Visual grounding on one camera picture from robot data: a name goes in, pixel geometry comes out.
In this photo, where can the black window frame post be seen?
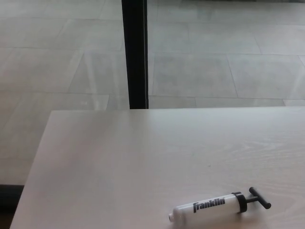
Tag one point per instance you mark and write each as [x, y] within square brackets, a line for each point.
[135, 55]

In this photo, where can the white Franklin air pump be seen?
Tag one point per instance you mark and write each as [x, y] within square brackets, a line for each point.
[183, 211]

